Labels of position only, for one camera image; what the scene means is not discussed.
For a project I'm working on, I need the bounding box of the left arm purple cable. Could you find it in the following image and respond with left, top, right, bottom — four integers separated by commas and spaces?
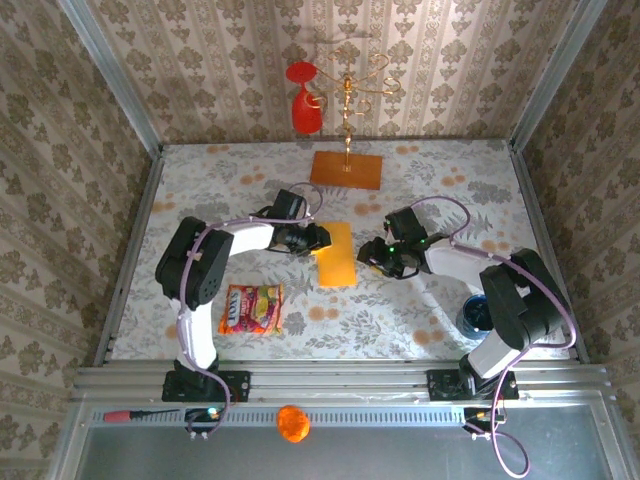
177, 182, 324, 439

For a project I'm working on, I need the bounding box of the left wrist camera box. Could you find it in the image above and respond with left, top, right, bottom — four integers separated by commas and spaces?
269, 188, 308, 220

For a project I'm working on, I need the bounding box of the orange mesh ball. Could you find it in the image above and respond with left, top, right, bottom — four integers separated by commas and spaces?
276, 404, 311, 445

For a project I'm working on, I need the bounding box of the aluminium side rail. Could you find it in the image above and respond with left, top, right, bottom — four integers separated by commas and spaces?
509, 142, 591, 364
93, 147, 166, 366

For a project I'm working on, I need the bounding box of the wide aluminium base rail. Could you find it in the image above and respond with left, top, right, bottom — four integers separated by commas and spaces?
69, 363, 614, 402

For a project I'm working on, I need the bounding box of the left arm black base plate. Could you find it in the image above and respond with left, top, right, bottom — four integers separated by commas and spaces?
161, 369, 252, 404

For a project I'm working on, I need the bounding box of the colourful candy bag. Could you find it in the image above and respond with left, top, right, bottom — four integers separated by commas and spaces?
217, 283, 286, 336

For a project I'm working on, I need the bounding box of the red handled screwdriver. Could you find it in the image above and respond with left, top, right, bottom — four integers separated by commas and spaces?
103, 408, 181, 424

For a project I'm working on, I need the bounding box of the aluminium corner post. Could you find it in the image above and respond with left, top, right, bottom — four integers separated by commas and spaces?
509, 0, 609, 151
57, 0, 166, 159

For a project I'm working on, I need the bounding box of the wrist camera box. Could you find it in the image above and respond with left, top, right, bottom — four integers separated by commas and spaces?
269, 188, 308, 220
384, 207, 426, 240

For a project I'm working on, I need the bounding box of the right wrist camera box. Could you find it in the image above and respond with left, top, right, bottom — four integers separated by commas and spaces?
384, 207, 426, 240

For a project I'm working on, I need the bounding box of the grey metal sheet panel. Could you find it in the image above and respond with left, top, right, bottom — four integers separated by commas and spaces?
74, 424, 621, 480

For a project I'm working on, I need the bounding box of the grey slotted cable duct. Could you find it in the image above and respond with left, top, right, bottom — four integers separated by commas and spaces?
87, 405, 469, 428

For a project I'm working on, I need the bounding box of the floral tablecloth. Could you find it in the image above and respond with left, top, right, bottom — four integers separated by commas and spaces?
110, 139, 571, 361

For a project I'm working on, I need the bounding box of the dark blue cup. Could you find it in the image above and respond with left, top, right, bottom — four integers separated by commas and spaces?
458, 294, 494, 341

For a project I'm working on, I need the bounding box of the gold glass rack stand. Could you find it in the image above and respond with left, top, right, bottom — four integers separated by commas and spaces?
308, 48, 404, 191

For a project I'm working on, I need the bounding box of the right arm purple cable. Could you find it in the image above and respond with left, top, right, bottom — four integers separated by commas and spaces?
407, 197, 579, 477

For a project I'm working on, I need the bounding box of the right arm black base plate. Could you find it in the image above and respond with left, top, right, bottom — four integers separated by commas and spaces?
427, 368, 520, 402

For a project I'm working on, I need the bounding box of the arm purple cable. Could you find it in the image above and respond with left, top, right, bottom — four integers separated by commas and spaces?
407, 197, 579, 477
177, 182, 324, 439

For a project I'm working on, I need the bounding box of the small circuit board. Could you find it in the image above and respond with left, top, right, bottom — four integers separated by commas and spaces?
462, 405, 507, 441
183, 407, 225, 441

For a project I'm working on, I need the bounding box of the red wine glass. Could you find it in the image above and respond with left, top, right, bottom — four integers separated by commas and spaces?
285, 61, 324, 135

